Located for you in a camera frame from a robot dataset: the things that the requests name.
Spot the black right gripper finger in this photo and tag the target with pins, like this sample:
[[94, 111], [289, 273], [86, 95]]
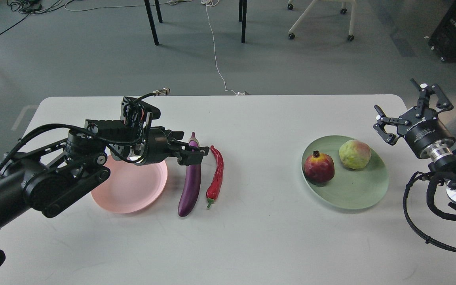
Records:
[[382, 121], [423, 107]]

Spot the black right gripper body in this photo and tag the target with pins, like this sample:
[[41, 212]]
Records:
[[424, 130]]

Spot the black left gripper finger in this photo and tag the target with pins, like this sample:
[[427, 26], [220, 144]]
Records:
[[174, 139], [191, 155]]

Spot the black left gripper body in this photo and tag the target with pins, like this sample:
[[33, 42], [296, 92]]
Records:
[[156, 149]]

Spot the red chili pepper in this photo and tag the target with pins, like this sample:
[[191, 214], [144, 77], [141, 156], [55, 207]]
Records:
[[213, 190]]

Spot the green pink guava fruit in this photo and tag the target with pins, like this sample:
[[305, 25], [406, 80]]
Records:
[[355, 154]]

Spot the purple eggplant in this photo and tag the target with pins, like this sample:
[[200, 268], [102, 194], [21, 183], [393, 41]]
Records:
[[191, 190]]

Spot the red pomegranate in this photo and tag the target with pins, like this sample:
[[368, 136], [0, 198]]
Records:
[[319, 168]]

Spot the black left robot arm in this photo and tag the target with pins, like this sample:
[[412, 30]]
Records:
[[55, 165]]

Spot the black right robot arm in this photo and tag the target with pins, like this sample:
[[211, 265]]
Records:
[[441, 189]]

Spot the pink plate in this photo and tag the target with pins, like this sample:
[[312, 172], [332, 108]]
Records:
[[130, 188]]

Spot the green plate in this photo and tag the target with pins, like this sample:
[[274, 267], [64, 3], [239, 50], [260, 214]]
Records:
[[349, 189]]

